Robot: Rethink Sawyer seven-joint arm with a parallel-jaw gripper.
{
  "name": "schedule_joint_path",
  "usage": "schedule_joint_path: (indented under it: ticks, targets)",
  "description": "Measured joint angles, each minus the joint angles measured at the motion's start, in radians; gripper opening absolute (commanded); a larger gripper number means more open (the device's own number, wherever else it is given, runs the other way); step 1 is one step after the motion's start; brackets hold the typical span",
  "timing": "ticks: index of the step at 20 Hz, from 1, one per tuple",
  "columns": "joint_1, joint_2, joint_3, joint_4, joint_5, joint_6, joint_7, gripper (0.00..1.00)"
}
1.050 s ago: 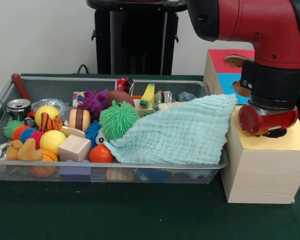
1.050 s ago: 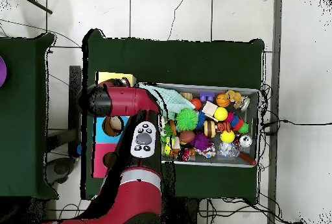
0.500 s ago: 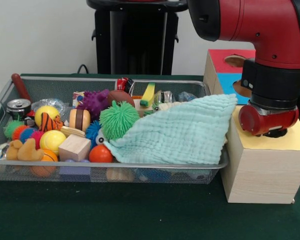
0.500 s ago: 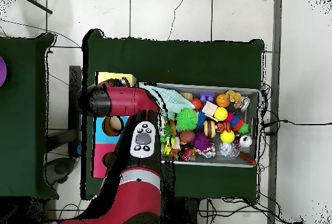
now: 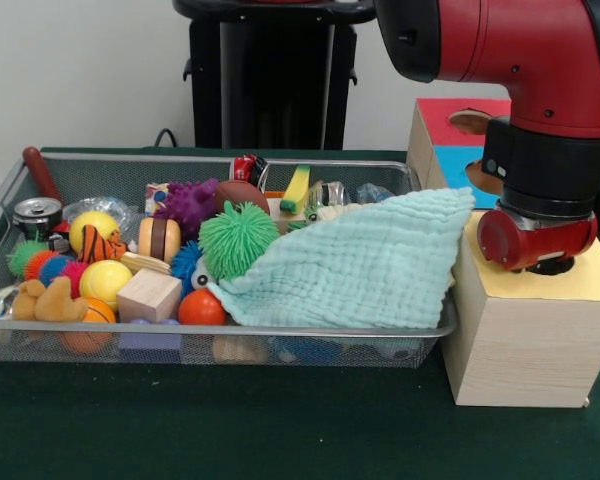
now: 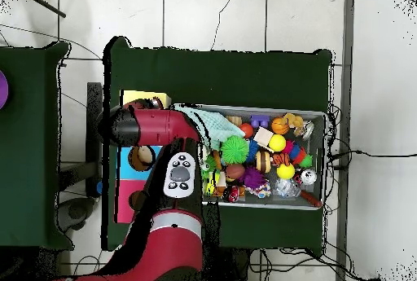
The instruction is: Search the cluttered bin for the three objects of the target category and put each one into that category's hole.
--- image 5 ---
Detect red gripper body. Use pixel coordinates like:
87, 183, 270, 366
476, 208, 600, 274

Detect light blue waffle cloth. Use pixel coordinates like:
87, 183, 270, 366
207, 187, 476, 330

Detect wooden box with three holes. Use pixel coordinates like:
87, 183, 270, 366
406, 97, 600, 407

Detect shallow metal mesh bin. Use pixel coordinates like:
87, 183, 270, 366
0, 147, 459, 370

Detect yellow toy banana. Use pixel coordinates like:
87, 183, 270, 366
279, 163, 312, 214

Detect large green spiky ball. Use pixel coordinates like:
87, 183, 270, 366
198, 200, 281, 280

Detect dark green table cloth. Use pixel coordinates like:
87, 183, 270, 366
0, 144, 600, 480

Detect red orange rubber ball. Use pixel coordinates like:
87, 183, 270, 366
178, 288, 228, 326

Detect purple rubber toy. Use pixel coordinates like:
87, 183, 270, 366
154, 178, 221, 241

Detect wooden toy burger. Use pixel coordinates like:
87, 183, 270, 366
138, 215, 182, 264

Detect wooden cube block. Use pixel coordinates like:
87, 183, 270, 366
117, 268, 184, 324

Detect yellow ball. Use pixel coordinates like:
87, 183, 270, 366
78, 259, 134, 312

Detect orange plush toy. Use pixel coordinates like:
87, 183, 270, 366
12, 276, 90, 322

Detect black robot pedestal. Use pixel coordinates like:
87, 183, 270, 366
172, 0, 381, 150

